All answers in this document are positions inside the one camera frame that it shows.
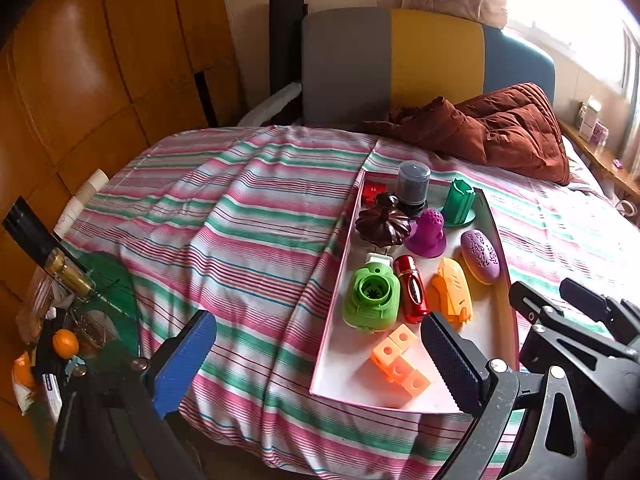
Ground purple egg-shaped case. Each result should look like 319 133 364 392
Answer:
460 229 500 285

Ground orange linked cubes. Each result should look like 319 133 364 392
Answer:
370 324 431 399

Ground yellow orange plastic tool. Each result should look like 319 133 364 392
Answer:
430 258 473 328

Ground red cylindrical toy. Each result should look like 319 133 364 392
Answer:
393 255 430 324

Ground green plug-in device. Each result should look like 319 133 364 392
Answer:
342 252 400 333

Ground green plastic holder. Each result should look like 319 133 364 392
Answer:
440 179 475 229

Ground magenta plastic cone toy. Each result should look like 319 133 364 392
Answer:
405 208 447 258

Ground dark brown flower ornament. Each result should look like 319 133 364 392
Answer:
355 192 411 249

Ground red toy block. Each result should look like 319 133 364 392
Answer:
360 181 387 208

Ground orange fruit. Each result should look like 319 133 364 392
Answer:
52 328 79 360

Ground pink rimmed white tray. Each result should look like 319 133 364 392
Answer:
310 171 518 414

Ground wooden side table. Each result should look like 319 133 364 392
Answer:
559 120 639 203

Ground striped bed cover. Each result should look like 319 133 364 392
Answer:
66 127 639 479

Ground purple small box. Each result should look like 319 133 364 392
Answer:
589 120 608 146

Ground rust brown quilted blanket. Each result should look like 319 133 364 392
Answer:
357 82 570 185

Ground white carton box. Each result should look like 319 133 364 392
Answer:
578 96 602 142

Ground dark bottle with gold neck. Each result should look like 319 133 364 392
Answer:
2 196 96 300

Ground grey yellow blue headboard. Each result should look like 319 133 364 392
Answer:
302 8 555 128

